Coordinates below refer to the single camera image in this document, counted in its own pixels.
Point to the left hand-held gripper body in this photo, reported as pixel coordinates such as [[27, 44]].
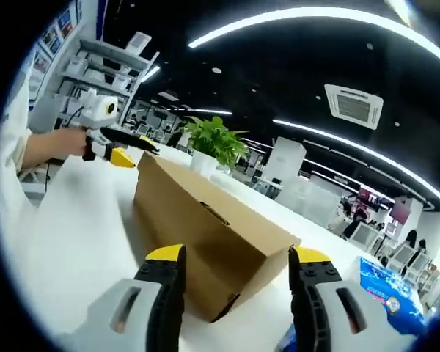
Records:
[[97, 108]]

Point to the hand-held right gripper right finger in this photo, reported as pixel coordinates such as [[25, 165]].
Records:
[[315, 273]]

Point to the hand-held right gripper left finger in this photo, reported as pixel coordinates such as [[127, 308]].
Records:
[[157, 273]]

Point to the brown cardboard shoe box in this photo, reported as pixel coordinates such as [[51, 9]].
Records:
[[190, 220]]

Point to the blue tissue pack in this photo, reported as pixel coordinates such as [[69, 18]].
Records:
[[392, 293]]

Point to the white box on rack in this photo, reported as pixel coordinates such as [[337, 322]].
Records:
[[138, 43]]

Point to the person's left hand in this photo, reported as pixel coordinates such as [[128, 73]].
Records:
[[73, 143]]

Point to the white storage bin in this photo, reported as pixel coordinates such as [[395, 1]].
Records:
[[77, 64], [119, 80]]

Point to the white metal shelf rack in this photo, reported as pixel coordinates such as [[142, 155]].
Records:
[[102, 69]]

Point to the white office chair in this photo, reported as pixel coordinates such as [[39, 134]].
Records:
[[364, 234], [419, 265], [399, 256]]

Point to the frosted partition panel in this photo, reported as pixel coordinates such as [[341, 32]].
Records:
[[308, 201]]

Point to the potted green plant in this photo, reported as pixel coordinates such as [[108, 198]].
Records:
[[216, 143]]

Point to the person in white shirt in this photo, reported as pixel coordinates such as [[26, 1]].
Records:
[[14, 146]]

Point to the curved ceiling light strip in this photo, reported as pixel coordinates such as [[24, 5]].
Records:
[[278, 16], [352, 141]]

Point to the ceiling air conditioner vent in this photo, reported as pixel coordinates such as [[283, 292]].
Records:
[[353, 106]]

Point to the row of wall posters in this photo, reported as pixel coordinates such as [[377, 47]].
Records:
[[55, 40]]

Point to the red wall screen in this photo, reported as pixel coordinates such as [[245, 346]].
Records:
[[399, 212], [369, 199]]

